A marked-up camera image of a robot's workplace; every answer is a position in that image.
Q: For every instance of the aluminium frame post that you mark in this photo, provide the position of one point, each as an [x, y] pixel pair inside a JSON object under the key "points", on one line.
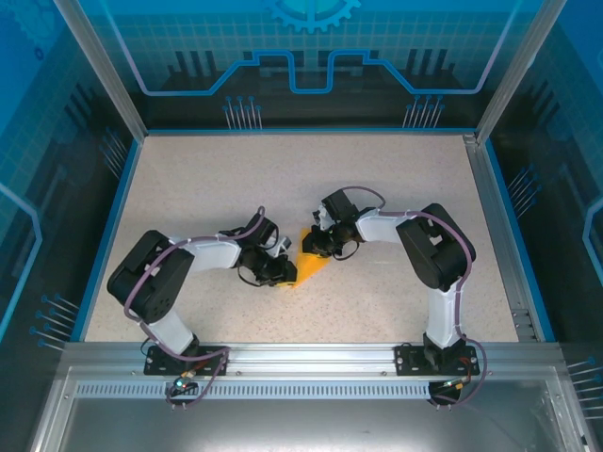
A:
{"points": [[101, 70], [519, 70]]}

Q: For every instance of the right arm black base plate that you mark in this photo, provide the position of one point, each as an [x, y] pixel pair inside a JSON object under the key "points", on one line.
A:
{"points": [[407, 362]]}

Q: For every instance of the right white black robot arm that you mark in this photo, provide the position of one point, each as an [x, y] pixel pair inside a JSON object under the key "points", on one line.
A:
{"points": [[433, 259]]}

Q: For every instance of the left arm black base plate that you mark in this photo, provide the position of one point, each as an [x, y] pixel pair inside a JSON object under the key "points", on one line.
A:
{"points": [[155, 368]]}

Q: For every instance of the aluminium side rail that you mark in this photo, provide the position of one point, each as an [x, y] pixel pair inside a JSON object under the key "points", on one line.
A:
{"points": [[487, 188]]}

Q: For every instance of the aluminium mounting rail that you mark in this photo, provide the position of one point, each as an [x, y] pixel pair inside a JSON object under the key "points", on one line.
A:
{"points": [[311, 358]]}

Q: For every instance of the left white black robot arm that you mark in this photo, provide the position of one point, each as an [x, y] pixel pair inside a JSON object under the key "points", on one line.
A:
{"points": [[160, 296]]}

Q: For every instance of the grey metal tray panel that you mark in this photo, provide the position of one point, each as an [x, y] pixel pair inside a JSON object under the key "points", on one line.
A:
{"points": [[306, 428]]}

